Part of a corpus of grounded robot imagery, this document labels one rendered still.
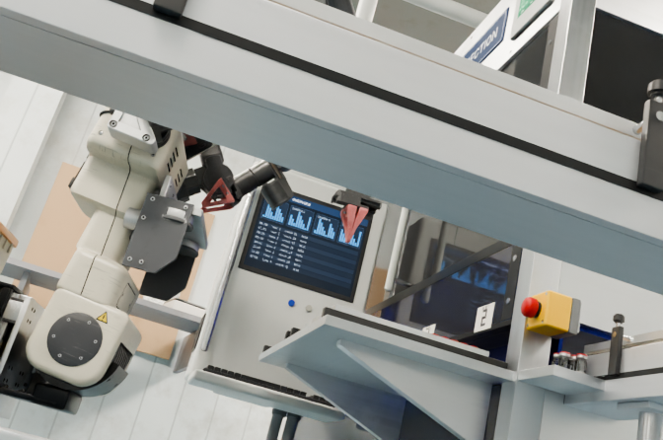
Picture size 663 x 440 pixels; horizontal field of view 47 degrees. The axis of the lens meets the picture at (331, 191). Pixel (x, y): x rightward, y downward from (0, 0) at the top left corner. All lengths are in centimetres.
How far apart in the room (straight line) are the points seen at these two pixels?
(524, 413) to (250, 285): 117
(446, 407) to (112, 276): 72
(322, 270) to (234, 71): 193
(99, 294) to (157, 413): 332
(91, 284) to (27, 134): 335
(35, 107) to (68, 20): 432
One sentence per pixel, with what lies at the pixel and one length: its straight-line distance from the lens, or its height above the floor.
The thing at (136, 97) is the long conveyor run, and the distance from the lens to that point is 71.
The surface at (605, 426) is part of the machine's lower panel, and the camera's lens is 168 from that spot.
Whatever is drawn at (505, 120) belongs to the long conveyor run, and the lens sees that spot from 70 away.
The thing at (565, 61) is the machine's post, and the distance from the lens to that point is 188.
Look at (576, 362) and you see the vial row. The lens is 155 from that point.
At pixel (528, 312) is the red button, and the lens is 154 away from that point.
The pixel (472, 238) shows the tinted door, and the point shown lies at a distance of 203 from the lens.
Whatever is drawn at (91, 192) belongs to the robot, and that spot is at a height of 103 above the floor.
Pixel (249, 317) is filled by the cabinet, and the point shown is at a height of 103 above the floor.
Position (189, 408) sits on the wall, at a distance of 491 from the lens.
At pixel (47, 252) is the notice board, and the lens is 490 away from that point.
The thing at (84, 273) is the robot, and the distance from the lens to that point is 160.
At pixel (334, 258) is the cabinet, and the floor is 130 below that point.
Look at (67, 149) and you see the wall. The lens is 511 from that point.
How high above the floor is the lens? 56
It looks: 22 degrees up
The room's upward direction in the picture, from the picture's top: 15 degrees clockwise
